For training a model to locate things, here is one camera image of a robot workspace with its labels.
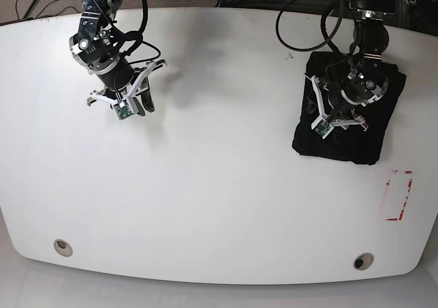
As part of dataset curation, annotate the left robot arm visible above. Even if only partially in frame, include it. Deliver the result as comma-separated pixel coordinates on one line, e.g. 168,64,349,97
306,0,395,138

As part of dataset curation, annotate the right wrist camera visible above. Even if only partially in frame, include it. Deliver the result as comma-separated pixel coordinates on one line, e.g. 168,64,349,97
112,101,134,120

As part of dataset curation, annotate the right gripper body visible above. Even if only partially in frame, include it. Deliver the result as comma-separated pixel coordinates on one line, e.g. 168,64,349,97
86,59,167,108

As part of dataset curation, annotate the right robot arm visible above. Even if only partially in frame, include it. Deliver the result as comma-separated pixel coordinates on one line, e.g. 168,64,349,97
69,0,166,120

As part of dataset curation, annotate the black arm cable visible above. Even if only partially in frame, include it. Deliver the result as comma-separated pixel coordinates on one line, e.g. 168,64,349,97
77,0,162,62
275,0,363,79

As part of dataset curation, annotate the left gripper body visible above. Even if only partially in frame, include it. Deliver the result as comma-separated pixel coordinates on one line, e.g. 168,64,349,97
305,75,369,131

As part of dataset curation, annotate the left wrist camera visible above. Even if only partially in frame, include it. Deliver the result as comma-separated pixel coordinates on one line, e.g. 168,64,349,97
311,116,334,139

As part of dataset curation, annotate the red tape rectangle marking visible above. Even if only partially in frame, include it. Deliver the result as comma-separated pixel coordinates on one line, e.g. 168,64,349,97
383,170,414,222

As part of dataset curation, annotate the table cable grommet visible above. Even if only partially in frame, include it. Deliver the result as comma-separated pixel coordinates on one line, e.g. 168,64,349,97
53,240,73,257
353,253,374,271

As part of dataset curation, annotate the left table cable grommet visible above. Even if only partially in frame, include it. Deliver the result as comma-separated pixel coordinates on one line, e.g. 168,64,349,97
53,240,73,257

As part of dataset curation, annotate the right table cable grommet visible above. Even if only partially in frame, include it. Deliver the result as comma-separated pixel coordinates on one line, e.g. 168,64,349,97
353,253,374,271

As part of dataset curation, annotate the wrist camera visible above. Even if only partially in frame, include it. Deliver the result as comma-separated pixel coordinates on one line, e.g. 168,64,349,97
311,116,334,139
112,101,134,120

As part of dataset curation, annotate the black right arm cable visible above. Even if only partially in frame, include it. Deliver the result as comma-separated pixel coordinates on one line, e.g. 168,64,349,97
77,0,162,62

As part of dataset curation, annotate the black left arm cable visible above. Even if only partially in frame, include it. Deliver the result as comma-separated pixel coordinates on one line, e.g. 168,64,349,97
275,0,363,79

